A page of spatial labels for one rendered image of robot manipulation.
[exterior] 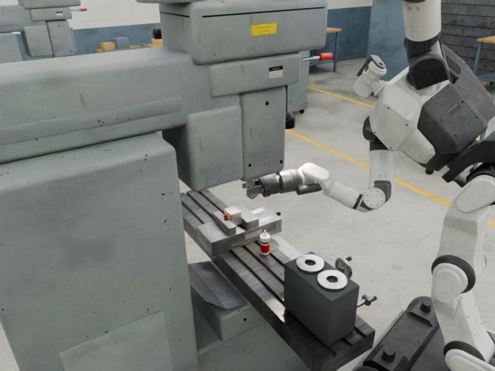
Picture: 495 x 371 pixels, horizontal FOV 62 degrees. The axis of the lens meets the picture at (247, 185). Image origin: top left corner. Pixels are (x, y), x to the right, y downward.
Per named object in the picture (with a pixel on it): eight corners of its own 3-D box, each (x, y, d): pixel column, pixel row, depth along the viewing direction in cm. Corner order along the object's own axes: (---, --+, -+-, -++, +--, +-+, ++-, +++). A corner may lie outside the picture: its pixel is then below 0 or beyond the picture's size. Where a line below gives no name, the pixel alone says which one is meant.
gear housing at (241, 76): (261, 71, 155) (260, 43, 150) (302, 83, 136) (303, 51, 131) (177, 84, 139) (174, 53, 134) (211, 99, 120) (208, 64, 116)
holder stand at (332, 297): (309, 292, 151) (311, 247, 142) (354, 330, 135) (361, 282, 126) (283, 306, 145) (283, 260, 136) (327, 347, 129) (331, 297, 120)
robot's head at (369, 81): (376, 99, 148) (359, 83, 150) (394, 76, 141) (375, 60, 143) (367, 103, 144) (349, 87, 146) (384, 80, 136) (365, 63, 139)
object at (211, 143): (211, 156, 157) (207, 87, 146) (245, 179, 139) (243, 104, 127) (164, 168, 149) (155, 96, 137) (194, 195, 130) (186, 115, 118)
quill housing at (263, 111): (256, 154, 166) (255, 73, 152) (288, 172, 150) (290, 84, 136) (214, 165, 157) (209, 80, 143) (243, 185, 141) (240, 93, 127)
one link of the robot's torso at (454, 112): (475, 143, 152) (404, 80, 162) (532, 92, 120) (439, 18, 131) (419, 193, 146) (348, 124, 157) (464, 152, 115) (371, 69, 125)
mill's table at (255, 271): (205, 199, 233) (204, 185, 229) (373, 347, 138) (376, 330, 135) (166, 210, 222) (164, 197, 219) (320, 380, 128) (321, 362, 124)
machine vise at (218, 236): (264, 216, 199) (264, 196, 194) (281, 231, 187) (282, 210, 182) (197, 239, 183) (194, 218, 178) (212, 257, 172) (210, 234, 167)
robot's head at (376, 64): (377, 90, 145) (366, 75, 149) (392, 70, 139) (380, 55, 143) (364, 89, 142) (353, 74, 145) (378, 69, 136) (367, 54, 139)
